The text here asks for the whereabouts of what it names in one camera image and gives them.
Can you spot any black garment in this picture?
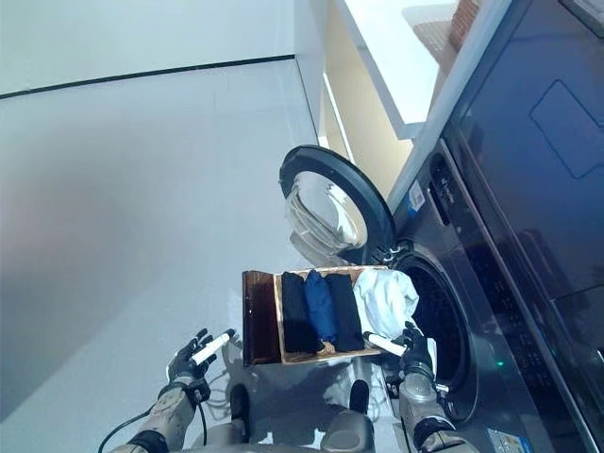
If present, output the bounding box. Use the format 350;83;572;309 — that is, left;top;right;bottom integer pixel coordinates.
281;272;327;354
325;272;367;353

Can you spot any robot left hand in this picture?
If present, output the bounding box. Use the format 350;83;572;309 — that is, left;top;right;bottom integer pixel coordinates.
167;328;237;386

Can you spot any white garment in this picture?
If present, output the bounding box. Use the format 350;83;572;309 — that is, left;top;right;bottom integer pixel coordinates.
352;268;422;342

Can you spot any black robot left foot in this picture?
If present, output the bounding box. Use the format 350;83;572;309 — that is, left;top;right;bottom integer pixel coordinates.
229;384;250;426

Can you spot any blue sticker with text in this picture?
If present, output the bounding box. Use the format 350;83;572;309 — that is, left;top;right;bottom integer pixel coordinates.
485;427;535;453

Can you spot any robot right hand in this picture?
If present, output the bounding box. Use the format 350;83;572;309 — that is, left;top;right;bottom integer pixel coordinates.
361;320;438;378

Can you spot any dark grey washing machine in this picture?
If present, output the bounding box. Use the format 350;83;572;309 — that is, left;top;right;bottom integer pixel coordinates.
384;136;604;453

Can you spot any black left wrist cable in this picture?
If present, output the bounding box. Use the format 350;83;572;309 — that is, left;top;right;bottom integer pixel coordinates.
96;398;210;453

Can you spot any silver robot right leg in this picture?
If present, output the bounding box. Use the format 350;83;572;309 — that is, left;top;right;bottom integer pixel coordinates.
323;409;377;453

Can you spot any round glass washer door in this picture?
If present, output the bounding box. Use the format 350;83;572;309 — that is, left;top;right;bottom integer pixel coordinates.
277;144;395;263

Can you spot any blue white energy sticker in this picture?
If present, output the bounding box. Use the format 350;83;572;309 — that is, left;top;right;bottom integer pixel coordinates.
406;181;427;213

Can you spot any dark glossy stacked appliance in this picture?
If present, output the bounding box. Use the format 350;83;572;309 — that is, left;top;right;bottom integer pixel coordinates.
443;0;604;308

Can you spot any black robot right foot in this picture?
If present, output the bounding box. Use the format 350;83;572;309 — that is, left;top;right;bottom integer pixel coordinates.
348;379;371;416

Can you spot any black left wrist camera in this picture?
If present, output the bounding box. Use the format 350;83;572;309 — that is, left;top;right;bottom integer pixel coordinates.
188;377;212;402

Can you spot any black robot foot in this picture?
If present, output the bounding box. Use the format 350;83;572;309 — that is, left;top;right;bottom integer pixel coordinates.
229;384;250;426
348;379;371;416

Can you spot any white floor cable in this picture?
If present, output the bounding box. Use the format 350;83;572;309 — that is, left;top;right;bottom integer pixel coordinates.
207;367;237;411

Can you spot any blue garment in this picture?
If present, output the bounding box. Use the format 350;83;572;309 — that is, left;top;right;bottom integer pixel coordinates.
304;268;340;348

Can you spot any rectangular wicker basket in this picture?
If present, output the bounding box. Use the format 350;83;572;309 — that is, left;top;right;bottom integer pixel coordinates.
273;265;394;366

